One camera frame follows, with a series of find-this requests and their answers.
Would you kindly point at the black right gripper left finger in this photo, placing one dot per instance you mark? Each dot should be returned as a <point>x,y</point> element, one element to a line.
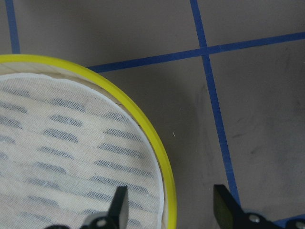
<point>119,209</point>

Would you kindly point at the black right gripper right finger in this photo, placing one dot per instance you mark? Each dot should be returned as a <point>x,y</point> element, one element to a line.
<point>227,211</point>

